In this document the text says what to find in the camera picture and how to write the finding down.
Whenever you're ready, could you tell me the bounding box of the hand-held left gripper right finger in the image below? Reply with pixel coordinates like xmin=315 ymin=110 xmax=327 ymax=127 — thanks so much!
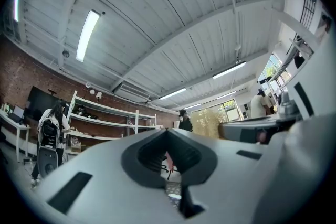
xmin=168 ymin=128 xmax=286 ymax=224

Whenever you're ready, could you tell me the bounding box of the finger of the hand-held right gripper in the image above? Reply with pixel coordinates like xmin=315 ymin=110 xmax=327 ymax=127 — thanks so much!
xmin=219 ymin=34 xmax=336 ymax=224

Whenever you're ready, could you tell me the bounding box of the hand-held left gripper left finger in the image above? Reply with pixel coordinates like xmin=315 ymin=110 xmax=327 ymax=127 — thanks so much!
xmin=35 ymin=128 xmax=182 ymax=224

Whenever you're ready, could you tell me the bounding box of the white shelf unit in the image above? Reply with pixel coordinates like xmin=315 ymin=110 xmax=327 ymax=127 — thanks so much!
xmin=67 ymin=90 xmax=158 ymax=163

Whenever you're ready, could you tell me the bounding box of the pink draped chair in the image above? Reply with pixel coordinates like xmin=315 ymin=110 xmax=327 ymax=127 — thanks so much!
xmin=165 ymin=151 xmax=179 ymax=180

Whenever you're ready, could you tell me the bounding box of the pale box with round hole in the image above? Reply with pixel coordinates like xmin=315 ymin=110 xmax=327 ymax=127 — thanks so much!
xmin=37 ymin=146 xmax=59 ymax=179

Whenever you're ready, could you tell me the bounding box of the window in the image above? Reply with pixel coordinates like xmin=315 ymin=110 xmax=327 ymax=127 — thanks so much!
xmin=258 ymin=54 xmax=281 ymax=82
xmin=222 ymin=99 xmax=238 ymax=122

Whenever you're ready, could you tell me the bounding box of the white ceiling air conditioner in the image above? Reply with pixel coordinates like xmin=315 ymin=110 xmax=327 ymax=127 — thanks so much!
xmin=112 ymin=81 xmax=152 ymax=103

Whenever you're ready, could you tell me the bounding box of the white desk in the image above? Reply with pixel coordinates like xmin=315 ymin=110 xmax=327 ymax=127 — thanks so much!
xmin=0 ymin=109 xmax=31 ymax=163

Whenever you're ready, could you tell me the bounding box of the open laptop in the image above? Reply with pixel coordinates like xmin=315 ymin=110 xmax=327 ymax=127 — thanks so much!
xmin=7 ymin=105 xmax=25 ymax=124

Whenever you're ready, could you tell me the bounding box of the black wall screen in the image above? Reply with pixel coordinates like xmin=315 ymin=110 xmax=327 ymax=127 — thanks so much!
xmin=27 ymin=86 xmax=70 ymax=119

